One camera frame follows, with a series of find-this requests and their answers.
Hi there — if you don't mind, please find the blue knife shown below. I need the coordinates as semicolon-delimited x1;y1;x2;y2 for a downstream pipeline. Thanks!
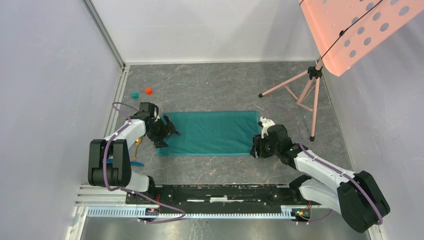
106;158;144;167

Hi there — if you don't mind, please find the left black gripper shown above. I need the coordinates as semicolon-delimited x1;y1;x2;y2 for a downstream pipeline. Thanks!
146;114;180;149

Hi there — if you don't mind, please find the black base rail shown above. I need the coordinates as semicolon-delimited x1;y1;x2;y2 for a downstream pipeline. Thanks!
125;183;317;215

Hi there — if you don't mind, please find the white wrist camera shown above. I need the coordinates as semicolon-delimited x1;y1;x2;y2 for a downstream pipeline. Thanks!
150;103;160;119
258;116;276;139

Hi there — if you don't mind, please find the teal cube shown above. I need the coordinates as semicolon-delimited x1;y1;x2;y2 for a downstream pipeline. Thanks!
131;92;139;99

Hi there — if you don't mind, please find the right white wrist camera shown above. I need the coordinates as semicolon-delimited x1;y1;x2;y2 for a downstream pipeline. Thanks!
258;116;276;139

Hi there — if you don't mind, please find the pink tripod stand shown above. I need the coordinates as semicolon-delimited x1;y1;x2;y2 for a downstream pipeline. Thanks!
258;57;324;142

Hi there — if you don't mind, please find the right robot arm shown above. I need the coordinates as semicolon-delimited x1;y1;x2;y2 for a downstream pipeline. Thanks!
250;118;391;233

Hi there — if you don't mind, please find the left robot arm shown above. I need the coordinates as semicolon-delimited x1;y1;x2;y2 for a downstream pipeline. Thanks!
87;102;180;204

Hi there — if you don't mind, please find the orange cube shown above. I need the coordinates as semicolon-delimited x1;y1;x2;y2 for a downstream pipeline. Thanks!
145;88;153;95

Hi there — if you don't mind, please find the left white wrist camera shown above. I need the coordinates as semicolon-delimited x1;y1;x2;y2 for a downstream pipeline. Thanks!
150;103;160;119

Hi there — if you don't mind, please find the teal cloth napkin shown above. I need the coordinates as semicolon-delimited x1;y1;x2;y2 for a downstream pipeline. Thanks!
157;110;261;157

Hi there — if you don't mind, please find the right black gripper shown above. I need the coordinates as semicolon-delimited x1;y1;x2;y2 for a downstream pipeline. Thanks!
249;133;280;159

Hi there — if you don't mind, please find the pink perforated panel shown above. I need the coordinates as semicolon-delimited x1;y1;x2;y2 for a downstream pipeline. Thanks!
299;0;424;77

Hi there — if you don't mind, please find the gold spoon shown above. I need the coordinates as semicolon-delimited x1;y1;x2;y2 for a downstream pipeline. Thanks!
132;137;143;162

